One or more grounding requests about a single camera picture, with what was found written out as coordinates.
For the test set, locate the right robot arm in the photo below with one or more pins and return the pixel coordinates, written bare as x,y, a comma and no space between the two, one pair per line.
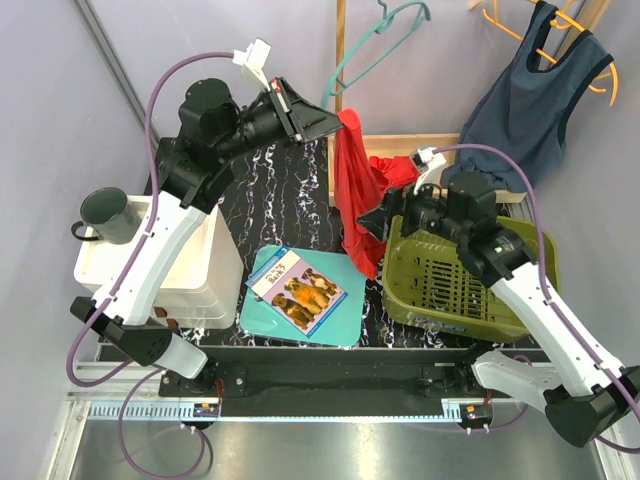
586,390

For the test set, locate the navy blue tank top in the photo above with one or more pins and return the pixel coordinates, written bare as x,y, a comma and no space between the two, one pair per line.
526,111

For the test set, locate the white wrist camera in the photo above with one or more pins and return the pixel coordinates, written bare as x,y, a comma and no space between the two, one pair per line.
430,166
252,61

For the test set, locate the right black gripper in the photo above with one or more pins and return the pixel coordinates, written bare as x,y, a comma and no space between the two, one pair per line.
404,202

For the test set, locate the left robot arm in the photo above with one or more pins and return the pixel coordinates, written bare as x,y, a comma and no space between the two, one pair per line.
194,171

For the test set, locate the olive green plastic basket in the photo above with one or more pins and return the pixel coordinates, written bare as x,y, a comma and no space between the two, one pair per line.
426,286

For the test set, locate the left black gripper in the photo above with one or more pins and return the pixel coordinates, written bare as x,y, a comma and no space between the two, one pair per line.
300,119

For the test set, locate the dog picture book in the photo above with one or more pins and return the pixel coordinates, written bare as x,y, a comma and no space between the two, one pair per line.
297,291

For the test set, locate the wooden clothes rack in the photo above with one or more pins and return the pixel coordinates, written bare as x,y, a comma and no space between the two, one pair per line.
586,16

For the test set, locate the red tank top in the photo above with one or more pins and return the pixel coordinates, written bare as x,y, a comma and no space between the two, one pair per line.
360,184

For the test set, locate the dark green metal mug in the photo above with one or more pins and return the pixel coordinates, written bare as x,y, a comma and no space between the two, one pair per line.
107,215

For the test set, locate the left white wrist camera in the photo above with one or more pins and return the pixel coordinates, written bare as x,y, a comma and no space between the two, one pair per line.
252,61

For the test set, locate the aluminium rail frame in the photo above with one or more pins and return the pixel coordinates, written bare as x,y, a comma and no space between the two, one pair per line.
96,444

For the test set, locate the teal cutting mat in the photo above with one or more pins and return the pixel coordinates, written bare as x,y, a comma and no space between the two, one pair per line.
345,310

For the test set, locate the white plastic storage box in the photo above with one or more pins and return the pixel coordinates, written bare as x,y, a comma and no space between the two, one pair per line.
189,266

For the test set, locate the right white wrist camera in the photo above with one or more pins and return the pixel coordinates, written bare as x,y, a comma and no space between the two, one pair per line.
430,166

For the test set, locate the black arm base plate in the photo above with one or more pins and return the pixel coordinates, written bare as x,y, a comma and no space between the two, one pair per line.
330,384

